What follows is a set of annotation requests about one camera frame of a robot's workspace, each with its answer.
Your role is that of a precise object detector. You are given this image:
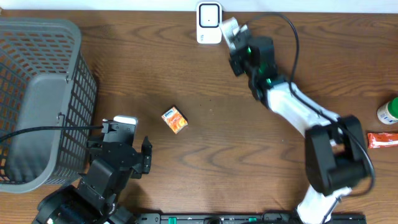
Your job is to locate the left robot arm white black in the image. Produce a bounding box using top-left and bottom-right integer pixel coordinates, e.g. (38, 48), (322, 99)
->
(33, 115), (152, 224)

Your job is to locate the grey plastic mesh basket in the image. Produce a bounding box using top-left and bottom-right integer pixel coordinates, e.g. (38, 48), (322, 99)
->
(1, 17), (97, 194)

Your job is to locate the white green medicine box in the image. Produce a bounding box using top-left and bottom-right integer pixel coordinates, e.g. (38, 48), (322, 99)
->
(219, 17), (240, 51)

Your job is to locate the orange tissue pack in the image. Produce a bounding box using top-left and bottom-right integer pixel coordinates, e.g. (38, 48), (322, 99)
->
(162, 106), (188, 134)

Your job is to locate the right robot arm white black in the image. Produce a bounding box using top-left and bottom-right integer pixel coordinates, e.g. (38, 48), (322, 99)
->
(221, 25), (376, 223)

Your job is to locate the white barcode scanner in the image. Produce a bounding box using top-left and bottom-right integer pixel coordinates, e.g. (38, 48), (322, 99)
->
(197, 1), (223, 44)

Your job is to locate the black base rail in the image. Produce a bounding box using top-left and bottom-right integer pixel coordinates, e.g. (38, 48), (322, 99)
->
(133, 212), (368, 224)

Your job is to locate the green lid white jar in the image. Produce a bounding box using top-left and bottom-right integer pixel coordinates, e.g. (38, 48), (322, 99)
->
(377, 97), (398, 125)

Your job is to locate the orange chocolate bar wrapper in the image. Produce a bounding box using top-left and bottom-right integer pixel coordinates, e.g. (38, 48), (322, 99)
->
(368, 133), (398, 149)

